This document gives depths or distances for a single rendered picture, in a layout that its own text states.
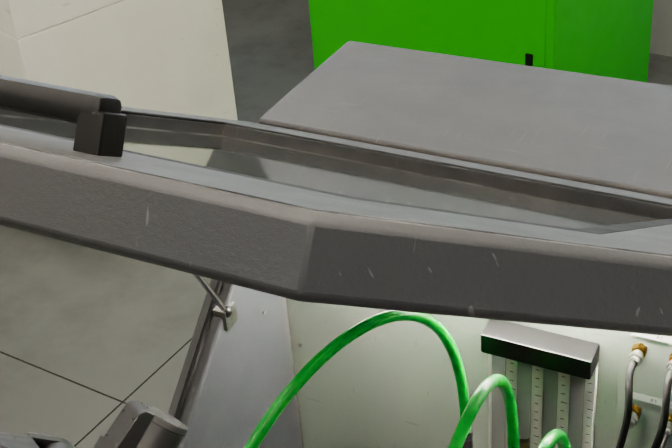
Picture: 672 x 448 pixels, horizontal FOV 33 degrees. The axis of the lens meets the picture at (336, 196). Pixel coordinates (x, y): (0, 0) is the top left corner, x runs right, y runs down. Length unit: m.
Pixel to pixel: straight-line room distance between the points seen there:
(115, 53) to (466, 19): 1.24
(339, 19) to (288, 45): 1.27
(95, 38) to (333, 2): 0.90
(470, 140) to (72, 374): 2.32
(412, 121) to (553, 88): 0.21
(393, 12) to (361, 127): 2.62
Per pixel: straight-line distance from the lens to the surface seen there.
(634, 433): 1.52
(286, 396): 1.23
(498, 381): 1.27
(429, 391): 1.61
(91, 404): 3.45
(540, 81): 1.60
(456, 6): 3.93
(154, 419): 1.20
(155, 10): 4.13
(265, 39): 5.62
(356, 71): 1.65
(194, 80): 4.32
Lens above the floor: 2.20
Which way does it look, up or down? 31 degrees down
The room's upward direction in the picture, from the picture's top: 5 degrees counter-clockwise
